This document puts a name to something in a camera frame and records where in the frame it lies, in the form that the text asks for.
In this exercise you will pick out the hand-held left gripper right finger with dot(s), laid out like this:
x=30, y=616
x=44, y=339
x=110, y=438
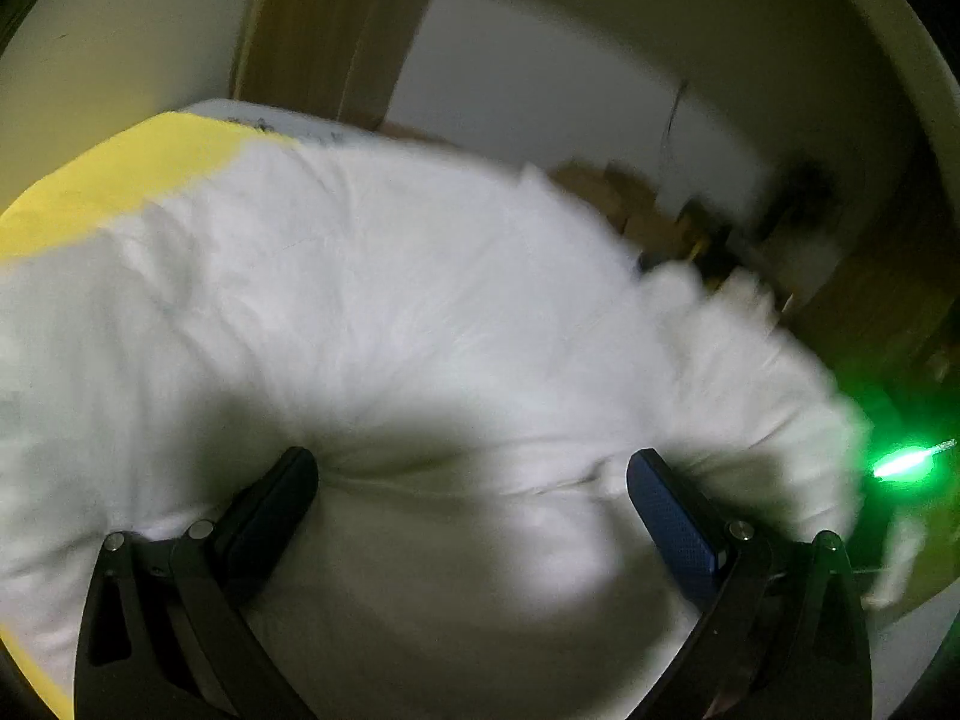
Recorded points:
x=675, y=525

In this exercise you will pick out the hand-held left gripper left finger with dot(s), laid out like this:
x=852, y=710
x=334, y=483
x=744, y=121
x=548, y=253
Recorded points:
x=266, y=517

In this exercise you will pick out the white puffer jacket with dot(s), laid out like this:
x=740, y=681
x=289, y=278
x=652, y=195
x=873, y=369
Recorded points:
x=375, y=315

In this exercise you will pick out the wooden board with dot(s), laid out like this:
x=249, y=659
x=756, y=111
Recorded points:
x=870, y=285

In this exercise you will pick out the open cardboard box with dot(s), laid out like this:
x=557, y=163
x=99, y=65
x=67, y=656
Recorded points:
x=600, y=184

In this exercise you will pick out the yellow cloth mat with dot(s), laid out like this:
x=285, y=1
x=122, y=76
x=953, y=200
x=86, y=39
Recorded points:
x=112, y=180

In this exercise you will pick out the wooden wardrobe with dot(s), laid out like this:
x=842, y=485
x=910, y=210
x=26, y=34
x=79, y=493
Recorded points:
x=322, y=30

